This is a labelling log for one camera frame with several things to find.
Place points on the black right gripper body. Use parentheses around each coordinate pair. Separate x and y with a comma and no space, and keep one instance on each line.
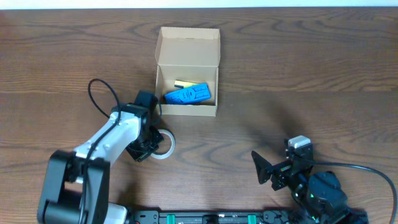
(283,178)

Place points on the cardboard box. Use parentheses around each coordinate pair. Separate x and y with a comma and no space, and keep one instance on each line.
(188,55)

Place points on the blue plastic tape dispenser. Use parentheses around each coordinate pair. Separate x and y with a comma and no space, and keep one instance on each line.
(189,96)

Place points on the yellow and black marker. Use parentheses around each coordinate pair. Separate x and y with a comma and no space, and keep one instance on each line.
(183,84)

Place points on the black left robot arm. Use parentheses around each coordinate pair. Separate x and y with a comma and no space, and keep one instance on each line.
(76,185)

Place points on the black mounting rail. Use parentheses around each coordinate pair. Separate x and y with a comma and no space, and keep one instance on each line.
(264,217)

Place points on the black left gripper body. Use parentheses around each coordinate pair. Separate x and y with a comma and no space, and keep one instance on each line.
(145,145)

